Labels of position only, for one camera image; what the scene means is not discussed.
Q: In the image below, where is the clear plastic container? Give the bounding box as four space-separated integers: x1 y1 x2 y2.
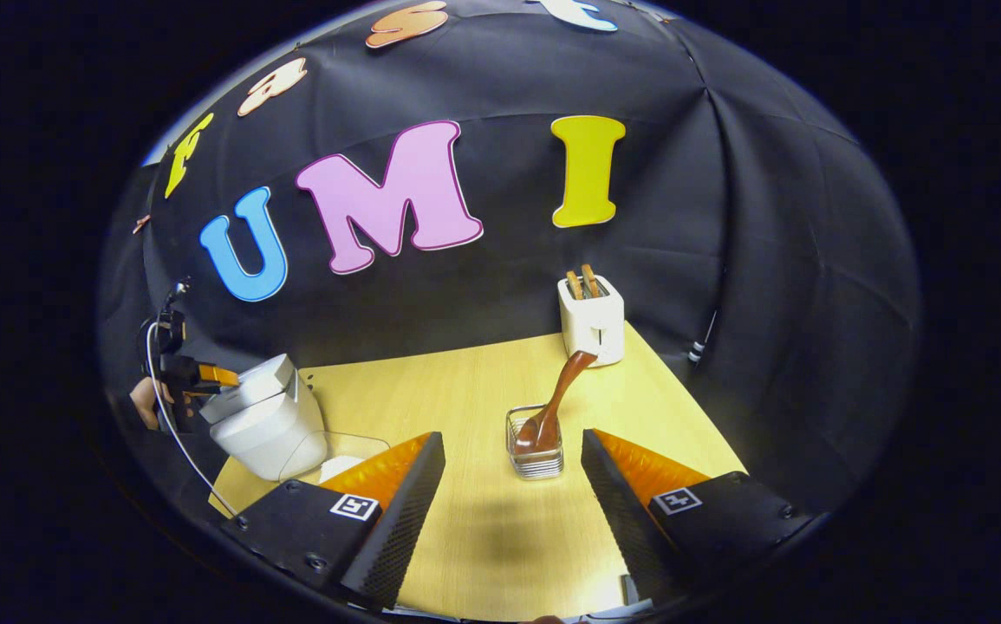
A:
277 431 393 484

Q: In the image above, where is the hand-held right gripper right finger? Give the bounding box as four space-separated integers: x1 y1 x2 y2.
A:
581 428 817 608

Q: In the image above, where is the white toaster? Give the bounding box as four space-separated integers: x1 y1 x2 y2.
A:
557 275 626 368

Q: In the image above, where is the white left gripper cable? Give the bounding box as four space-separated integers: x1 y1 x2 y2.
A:
146 319 239 518

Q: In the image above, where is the white rice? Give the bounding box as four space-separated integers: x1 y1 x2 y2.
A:
318 455 367 484

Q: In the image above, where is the toaster power cable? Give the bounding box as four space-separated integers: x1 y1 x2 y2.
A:
687 308 720 365

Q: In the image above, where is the wire chopstick holder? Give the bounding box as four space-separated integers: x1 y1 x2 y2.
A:
505 405 565 481

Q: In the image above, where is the white rice cooker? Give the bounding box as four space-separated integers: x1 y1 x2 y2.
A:
199 353 329 483

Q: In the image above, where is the black backdrop cloth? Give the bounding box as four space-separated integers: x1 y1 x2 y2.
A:
97 0 924 521

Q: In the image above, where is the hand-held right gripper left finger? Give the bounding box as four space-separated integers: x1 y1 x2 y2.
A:
223 432 447 612

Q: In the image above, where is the brown wooden spoon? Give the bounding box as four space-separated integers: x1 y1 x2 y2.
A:
515 350 599 454

